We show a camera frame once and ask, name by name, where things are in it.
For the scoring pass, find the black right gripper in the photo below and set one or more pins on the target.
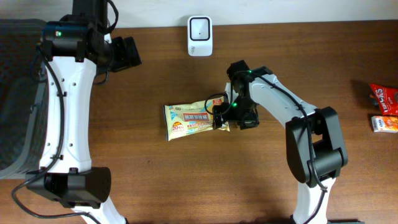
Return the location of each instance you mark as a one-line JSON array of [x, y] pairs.
[[218, 116]]

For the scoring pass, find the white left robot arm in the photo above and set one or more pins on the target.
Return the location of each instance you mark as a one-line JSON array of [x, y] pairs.
[[75, 50]]

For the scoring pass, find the grey plastic basket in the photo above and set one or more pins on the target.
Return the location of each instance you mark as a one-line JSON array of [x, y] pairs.
[[24, 98]]

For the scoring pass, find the white barcode scanner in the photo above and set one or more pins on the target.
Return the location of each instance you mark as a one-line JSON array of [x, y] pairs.
[[200, 36]]

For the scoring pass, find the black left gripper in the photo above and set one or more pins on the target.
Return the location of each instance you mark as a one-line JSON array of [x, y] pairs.
[[131, 52]]

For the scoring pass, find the red candy bag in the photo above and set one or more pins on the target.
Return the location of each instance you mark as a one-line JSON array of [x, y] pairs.
[[386, 98]]

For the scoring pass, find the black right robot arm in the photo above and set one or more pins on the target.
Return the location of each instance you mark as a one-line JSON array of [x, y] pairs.
[[315, 147]]

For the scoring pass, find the orange tissue pack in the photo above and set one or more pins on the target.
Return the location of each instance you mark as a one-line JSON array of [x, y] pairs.
[[384, 124]]

